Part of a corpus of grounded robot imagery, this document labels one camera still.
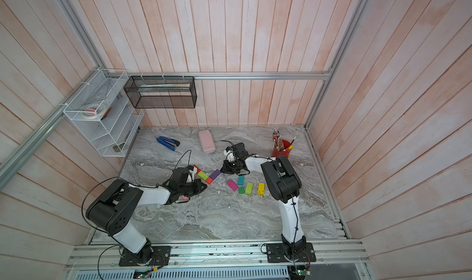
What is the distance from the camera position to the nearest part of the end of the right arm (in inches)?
31.3

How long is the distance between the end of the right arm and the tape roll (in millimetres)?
578

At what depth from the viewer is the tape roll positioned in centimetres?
72
